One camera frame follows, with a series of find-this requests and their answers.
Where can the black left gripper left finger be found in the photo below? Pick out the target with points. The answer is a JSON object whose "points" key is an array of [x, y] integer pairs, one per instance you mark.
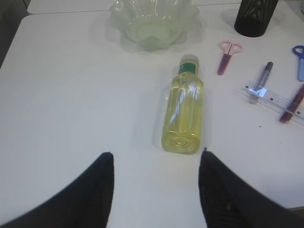
{"points": [[84, 203]]}

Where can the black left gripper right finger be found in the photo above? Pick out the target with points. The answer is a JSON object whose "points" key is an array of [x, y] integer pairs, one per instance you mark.
{"points": [[229, 202]]}

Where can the yellow tea bottle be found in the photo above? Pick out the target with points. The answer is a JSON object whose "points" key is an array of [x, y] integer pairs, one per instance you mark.
{"points": [[183, 120]]}

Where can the blue scissors with sheath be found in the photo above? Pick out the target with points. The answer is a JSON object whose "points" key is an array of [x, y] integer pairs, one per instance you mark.
{"points": [[299, 51]]}

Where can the transparent plastic ruler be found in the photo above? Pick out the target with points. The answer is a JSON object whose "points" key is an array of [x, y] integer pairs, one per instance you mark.
{"points": [[275, 102]]}

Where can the silver glitter pen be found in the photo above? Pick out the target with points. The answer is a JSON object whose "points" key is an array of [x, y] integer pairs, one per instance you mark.
{"points": [[255, 91]]}

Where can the red glitter pen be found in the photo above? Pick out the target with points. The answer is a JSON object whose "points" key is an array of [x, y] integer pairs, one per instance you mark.
{"points": [[289, 112]]}

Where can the black mesh pen holder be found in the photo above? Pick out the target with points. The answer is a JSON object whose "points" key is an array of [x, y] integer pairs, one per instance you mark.
{"points": [[254, 16]]}

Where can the green wavy glass plate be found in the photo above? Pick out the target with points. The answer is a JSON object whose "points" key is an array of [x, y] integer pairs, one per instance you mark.
{"points": [[153, 25]]}

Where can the pink scissors with purple sheath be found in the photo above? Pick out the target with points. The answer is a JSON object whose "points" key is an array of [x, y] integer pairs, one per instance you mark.
{"points": [[229, 48]]}

